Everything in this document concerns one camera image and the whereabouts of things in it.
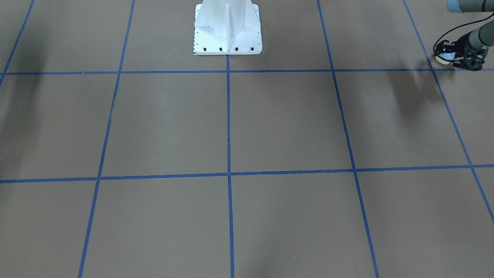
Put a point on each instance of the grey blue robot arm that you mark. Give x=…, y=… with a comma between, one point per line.
x=482, y=35

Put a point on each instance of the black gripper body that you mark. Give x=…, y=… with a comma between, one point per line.
x=459, y=50

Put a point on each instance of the brown table mat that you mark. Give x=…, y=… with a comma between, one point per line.
x=343, y=150

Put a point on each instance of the blue cream call bell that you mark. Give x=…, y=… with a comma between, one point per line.
x=445, y=58

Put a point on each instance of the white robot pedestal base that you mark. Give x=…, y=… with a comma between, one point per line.
x=227, y=27

